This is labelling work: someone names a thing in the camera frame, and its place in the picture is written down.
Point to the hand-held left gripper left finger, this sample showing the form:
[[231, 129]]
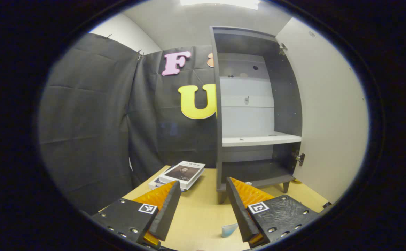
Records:
[[168, 212]]

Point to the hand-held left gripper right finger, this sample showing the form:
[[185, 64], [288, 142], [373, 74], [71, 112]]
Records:
[[239, 212]]

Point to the white and blue bottle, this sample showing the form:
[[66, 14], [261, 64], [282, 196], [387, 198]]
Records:
[[229, 230]]

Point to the dark grey cabinet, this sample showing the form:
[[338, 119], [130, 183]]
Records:
[[283, 104]]

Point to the light grey cabinet door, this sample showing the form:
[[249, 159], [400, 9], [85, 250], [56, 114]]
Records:
[[328, 115]]

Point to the metal door hinge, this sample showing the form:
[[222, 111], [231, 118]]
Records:
[[300, 159], [282, 48]]

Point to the white portrait cover book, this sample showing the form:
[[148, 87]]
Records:
[[184, 172]]

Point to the black backdrop cloth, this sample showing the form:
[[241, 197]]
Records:
[[84, 122]]

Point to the large ceiling light panel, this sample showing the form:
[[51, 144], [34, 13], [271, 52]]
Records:
[[220, 4]]

